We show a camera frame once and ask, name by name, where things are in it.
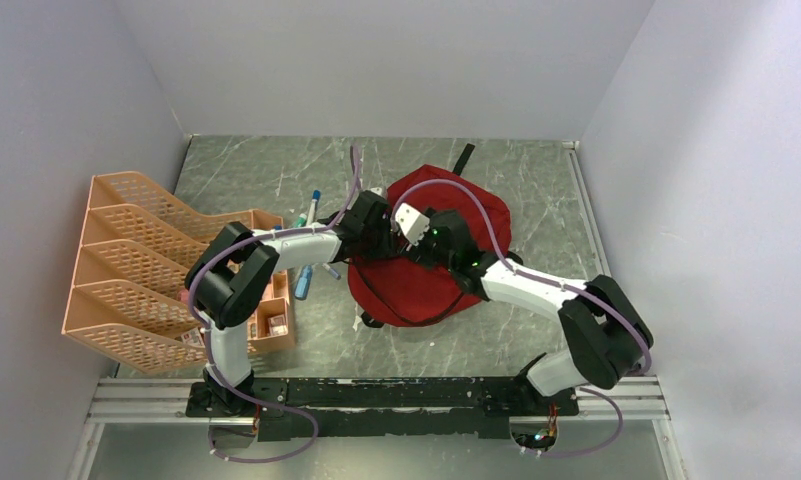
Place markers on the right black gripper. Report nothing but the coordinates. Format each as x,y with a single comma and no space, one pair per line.
417,253

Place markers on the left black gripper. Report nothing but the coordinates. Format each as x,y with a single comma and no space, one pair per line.
389,246

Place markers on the red student backpack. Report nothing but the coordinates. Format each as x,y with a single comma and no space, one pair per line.
420,285

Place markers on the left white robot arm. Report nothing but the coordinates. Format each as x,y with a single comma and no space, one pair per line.
226,283

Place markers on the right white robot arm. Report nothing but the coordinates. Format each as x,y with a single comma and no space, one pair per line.
605,336

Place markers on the blue capped white marker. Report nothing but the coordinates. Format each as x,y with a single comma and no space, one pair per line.
331,271

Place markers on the blue tipped white marker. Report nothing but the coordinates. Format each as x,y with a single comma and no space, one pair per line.
312,207

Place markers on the blue utility knife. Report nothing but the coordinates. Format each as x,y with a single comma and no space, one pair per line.
303,283

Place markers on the small pink box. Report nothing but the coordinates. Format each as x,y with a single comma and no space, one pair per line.
277,325

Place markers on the orange plastic file organizer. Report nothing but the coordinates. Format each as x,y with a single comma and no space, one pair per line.
138,242

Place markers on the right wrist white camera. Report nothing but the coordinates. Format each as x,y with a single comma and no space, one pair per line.
412,224

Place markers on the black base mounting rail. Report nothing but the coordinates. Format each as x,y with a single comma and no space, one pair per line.
333,407

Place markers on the aluminium frame rail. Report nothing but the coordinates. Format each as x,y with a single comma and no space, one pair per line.
164,401

